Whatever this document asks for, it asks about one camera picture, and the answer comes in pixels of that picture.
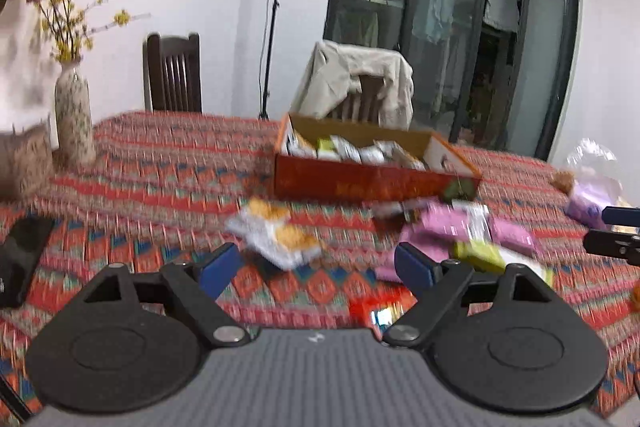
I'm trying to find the beige jacket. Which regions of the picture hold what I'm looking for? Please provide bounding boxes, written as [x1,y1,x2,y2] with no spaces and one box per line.
[290,40,414,130]

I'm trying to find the yellow flower branches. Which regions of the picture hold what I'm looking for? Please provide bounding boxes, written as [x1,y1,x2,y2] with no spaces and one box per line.
[37,0,150,65]

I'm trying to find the colourful patterned tablecloth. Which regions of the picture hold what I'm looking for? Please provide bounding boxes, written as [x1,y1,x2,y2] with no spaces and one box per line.
[1,112,639,416]

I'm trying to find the dark wooden chair with jacket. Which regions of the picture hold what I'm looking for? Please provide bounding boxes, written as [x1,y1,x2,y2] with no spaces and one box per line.
[326,75,392,126]

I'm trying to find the pink snack packet right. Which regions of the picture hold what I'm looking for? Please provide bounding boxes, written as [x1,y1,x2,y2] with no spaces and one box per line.
[488,217,538,257]

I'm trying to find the yellow green snack packet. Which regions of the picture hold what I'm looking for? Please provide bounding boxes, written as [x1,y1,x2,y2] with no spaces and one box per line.
[450,241,554,287]

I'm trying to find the orange red chip bag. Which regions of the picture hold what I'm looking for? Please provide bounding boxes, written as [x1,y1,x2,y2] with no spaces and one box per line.
[349,291,416,338]

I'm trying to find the clear cracker packet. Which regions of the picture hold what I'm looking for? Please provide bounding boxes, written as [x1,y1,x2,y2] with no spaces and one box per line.
[246,223,322,271]
[226,198,291,237]

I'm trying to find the glass sliding door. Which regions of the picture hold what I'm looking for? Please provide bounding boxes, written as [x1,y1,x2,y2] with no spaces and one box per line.
[324,0,579,159]

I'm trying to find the orange cardboard box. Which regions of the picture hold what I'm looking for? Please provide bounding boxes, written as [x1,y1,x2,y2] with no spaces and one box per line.
[272,114,482,204]

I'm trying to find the black floor lamp stand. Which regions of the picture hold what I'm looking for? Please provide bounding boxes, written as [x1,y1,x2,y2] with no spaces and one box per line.
[257,0,309,122]

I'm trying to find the pink snack packet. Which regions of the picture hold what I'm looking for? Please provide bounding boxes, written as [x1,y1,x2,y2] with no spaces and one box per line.
[488,217,538,257]
[374,227,425,284]
[416,202,470,243]

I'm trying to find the silver snack packet rear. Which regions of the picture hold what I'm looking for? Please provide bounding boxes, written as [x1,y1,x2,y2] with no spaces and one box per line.
[452,200,491,243]

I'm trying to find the floral ceramic vase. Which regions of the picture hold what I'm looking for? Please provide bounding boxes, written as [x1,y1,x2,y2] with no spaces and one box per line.
[54,61,96,168]

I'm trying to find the pink snack packet left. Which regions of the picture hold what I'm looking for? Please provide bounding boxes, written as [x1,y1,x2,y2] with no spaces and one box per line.
[374,227,425,284]

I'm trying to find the dark purple snack packet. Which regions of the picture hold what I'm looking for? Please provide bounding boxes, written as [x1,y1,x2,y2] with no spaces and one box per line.
[371,198,431,222]

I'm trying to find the dark wooden chair left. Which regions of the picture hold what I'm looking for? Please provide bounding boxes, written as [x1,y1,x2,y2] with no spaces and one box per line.
[143,32,202,113]

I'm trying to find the clear plastic bag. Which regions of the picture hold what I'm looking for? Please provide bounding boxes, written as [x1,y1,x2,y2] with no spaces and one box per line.
[549,138,623,197]

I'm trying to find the purple tissue pack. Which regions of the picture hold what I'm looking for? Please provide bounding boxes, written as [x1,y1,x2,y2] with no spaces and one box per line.
[565,176,622,230]

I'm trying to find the patterned jar with lid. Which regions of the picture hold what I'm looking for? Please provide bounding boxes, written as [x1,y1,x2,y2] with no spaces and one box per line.
[0,122,53,202]

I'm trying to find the black phone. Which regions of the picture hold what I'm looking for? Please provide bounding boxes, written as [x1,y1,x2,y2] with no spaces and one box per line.
[0,215,55,309]

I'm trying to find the pink snack packet middle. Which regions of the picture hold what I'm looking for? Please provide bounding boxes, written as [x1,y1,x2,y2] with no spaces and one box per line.
[416,202,470,243]

